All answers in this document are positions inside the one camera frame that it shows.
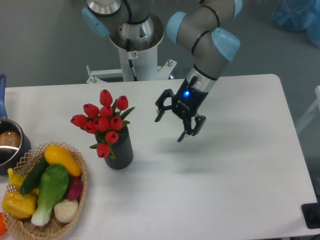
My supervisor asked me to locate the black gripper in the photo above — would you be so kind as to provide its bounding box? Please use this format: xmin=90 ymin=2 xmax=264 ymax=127
xmin=154 ymin=78 xmax=208 ymax=142

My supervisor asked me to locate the red tulip bouquet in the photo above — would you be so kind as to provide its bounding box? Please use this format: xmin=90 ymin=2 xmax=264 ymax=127
xmin=70 ymin=89 xmax=135 ymax=159

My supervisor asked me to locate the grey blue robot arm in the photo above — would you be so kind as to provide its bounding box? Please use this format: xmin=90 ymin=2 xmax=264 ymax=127
xmin=81 ymin=0 xmax=243 ymax=136

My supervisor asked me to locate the dark grey ribbed vase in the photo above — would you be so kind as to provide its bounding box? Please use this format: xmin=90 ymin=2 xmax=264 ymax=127
xmin=90 ymin=125 xmax=134 ymax=170

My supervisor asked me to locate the yellow squash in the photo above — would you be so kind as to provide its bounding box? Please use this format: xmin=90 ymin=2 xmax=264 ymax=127
xmin=44 ymin=144 xmax=82 ymax=177

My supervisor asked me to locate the blue plastic bag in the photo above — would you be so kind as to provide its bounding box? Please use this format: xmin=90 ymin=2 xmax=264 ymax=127
xmin=272 ymin=0 xmax=320 ymax=47

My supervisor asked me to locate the green bok choy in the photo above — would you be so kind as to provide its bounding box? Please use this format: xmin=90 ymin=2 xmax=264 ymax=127
xmin=31 ymin=164 xmax=70 ymax=227

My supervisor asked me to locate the white garlic bulb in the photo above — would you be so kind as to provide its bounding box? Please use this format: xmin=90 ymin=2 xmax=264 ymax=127
xmin=54 ymin=199 xmax=78 ymax=224

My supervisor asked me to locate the black device at table edge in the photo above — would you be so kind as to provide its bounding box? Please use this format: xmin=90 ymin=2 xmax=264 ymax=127
xmin=301 ymin=202 xmax=320 ymax=229

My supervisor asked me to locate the green cucumber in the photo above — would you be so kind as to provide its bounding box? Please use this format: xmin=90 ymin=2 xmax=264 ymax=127
xmin=19 ymin=157 xmax=49 ymax=195

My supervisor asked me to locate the yellow banana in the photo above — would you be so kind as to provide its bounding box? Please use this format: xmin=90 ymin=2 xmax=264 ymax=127
xmin=7 ymin=168 xmax=39 ymax=196

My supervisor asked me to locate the yellow bell pepper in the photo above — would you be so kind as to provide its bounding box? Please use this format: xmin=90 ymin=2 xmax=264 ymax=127
xmin=1 ymin=191 xmax=37 ymax=219

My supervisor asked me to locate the woven wicker basket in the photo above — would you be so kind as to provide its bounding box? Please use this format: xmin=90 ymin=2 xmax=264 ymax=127
xmin=3 ymin=142 xmax=88 ymax=240

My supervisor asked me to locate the orange fruit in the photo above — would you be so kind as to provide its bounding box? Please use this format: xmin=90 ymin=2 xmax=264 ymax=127
xmin=0 ymin=212 xmax=7 ymax=237

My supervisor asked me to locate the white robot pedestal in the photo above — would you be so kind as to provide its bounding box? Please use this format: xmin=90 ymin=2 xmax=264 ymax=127
xmin=83 ymin=12 xmax=177 ymax=83

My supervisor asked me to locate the black cable on pedestal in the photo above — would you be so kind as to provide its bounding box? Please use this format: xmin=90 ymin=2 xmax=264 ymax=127
xmin=125 ymin=38 xmax=139 ymax=82

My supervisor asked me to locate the white frame at right edge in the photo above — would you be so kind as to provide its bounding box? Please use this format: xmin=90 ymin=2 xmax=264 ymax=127
xmin=295 ymin=85 xmax=320 ymax=135

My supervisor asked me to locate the steel pot with blue handle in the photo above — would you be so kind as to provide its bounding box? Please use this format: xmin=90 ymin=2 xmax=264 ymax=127
xmin=0 ymin=74 xmax=31 ymax=175

